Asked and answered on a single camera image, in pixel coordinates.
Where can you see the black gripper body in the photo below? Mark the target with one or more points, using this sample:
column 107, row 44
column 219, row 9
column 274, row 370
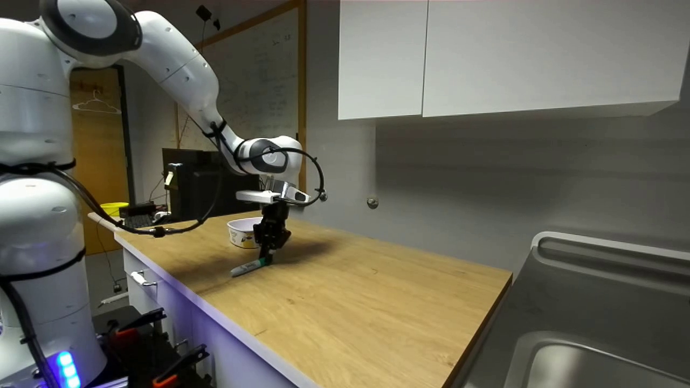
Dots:
column 272, row 224

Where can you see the green marker with white barrel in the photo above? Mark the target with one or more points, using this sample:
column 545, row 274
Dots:
column 246, row 270

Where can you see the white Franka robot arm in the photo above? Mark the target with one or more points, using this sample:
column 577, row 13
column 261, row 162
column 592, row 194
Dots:
column 51, row 215

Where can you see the white shallow bowl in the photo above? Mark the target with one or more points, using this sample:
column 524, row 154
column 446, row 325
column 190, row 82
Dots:
column 243, row 230

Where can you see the black monitor box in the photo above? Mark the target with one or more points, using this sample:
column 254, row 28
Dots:
column 198, row 185

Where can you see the white base cabinet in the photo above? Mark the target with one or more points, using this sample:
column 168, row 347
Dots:
column 216, row 336

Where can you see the black flat device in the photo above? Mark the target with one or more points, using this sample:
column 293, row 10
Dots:
column 141, row 211

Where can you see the wood framed whiteboard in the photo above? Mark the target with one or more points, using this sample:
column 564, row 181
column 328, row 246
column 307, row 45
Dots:
column 266, row 86

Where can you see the black orange clamp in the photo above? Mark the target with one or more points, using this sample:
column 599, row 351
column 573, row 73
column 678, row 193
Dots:
column 181, row 367
column 137, row 323

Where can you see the yellow small container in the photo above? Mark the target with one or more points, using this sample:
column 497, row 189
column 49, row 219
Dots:
column 113, row 209

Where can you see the wooden door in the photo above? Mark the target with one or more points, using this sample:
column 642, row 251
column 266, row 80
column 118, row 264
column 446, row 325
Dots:
column 100, row 142

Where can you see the stainless steel sink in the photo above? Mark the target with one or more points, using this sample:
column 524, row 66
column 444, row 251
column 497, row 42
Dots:
column 590, row 323

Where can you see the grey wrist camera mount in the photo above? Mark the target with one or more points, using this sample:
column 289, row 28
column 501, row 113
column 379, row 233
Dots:
column 283, row 193

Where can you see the round silver wall knob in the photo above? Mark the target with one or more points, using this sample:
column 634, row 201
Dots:
column 371, row 203

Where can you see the camera on small stand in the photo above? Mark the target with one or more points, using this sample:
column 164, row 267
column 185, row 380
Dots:
column 172, row 175

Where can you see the narrow white wall cabinet door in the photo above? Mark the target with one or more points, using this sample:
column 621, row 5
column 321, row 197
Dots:
column 382, row 56

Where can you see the wide white wall cabinet door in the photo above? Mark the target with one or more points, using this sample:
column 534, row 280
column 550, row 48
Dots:
column 554, row 55

